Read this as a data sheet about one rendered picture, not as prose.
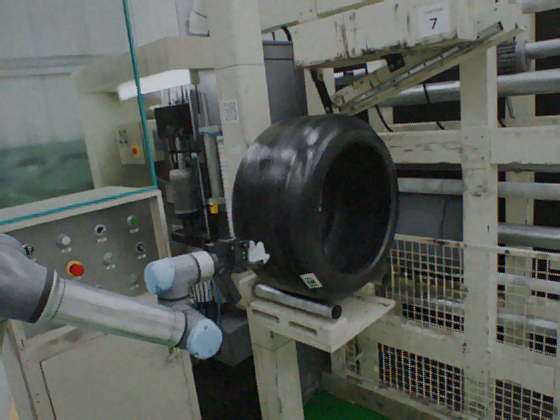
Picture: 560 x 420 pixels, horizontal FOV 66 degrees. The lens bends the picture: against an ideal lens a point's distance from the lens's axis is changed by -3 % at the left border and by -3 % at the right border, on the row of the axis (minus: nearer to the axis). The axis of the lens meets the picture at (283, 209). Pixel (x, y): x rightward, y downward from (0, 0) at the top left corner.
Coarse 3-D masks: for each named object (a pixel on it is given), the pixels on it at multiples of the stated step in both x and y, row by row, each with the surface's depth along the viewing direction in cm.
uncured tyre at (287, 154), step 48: (288, 144) 122; (336, 144) 123; (384, 144) 142; (240, 192) 127; (288, 192) 116; (336, 192) 169; (384, 192) 157; (240, 240) 130; (288, 240) 117; (336, 240) 167; (384, 240) 147; (288, 288) 133; (336, 288) 129
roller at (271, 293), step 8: (256, 288) 151; (264, 288) 149; (272, 288) 147; (264, 296) 149; (272, 296) 146; (280, 296) 143; (288, 296) 141; (296, 296) 139; (304, 296) 138; (288, 304) 141; (296, 304) 138; (304, 304) 136; (312, 304) 134; (320, 304) 132; (328, 304) 131; (336, 304) 130; (312, 312) 135; (320, 312) 132; (328, 312) 129; (336, 312) 129
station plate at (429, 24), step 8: (424, 8) 123; (432, 8) 121; (440, 8) 120; (424, 16) 123; (432, 16) 122; (440, 16) 120; (448, 16) 119; (424, 24) 124; (432, 24) 122; (440, 24) 121; (448, 24) 119; (424, 32) 124; (432, 32) 123; (440, 32) 121
